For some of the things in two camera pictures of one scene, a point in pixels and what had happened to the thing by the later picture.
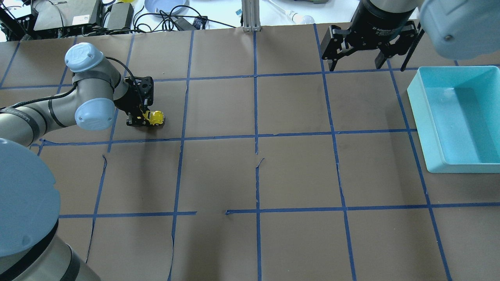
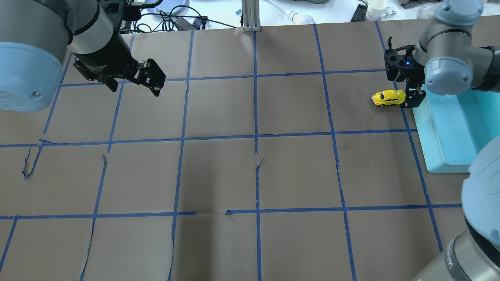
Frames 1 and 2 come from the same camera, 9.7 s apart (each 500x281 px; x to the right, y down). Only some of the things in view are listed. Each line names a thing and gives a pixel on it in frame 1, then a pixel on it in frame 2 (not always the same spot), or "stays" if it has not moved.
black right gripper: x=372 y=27 → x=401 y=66
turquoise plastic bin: x=456 y=111 stays
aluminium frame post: x=251 y=18 stays
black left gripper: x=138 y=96 → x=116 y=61
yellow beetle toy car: x=154 y=117 → x=388 y=97
